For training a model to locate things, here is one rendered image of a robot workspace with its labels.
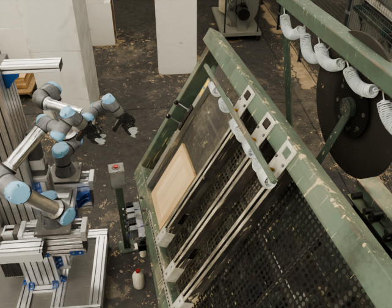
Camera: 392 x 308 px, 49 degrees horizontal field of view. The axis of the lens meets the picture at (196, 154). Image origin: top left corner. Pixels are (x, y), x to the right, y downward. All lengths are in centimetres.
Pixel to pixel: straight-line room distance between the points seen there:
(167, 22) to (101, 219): 320
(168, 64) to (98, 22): 164
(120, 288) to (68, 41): 266
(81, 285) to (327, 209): 238
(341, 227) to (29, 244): 200
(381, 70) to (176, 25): 461
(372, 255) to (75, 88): 425
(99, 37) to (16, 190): 568
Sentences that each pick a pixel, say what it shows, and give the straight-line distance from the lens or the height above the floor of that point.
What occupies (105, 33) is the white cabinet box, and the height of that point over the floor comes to 22.
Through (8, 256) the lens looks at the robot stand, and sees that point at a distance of 299.
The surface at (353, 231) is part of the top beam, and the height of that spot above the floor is 196.
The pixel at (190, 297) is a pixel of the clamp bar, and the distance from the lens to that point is 245.
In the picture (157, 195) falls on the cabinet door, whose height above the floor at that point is 94.
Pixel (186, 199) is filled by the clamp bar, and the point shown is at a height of 127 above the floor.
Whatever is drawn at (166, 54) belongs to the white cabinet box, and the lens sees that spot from 663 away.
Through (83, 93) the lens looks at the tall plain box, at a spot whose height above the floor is 56.
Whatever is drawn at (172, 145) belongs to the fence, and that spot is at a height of 124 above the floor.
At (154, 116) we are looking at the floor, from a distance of 575.
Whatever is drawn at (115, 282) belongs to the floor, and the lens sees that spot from 388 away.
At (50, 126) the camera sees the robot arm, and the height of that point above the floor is 177.
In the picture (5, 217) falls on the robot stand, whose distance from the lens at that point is 320.
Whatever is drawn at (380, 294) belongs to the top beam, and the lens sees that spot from 153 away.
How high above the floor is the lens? 308
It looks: 38 degrees down
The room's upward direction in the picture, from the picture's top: straight up
